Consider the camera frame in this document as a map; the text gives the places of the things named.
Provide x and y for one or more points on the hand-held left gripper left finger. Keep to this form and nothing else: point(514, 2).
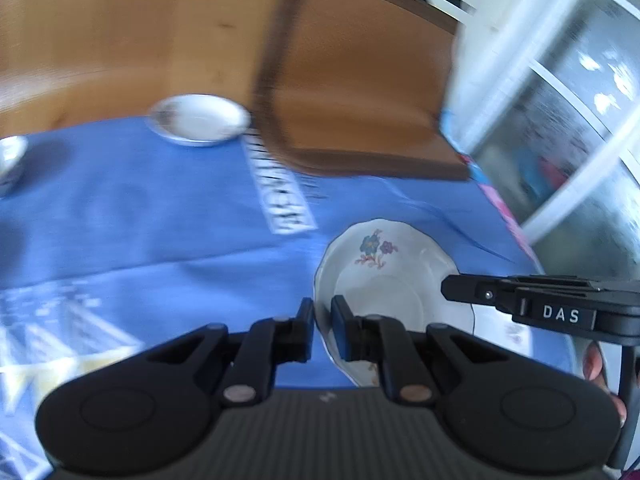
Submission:
point(305, 322)

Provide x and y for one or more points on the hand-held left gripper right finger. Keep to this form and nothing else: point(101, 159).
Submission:
point(340, 325)

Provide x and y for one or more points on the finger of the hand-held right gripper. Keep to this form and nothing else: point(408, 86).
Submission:
point(475, 292)

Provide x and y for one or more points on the floral white plate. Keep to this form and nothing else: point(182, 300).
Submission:
point(400, 270)

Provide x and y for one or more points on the white bowl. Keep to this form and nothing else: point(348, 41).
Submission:
point(10, 157)

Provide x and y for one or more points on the person's right hand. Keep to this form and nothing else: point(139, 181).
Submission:
point(595, 362)

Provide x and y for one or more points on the blue printed tablecloth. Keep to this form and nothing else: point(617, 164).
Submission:
point(150, 220)

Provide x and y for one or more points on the white glass-door cabinet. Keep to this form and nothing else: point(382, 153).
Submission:
point(565, 110)

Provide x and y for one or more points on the small silver-rimmed white saucer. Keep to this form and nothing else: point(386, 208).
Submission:
point(200, 119)

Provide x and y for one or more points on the brown wooden chair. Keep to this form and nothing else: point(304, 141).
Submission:
point(350, 85)

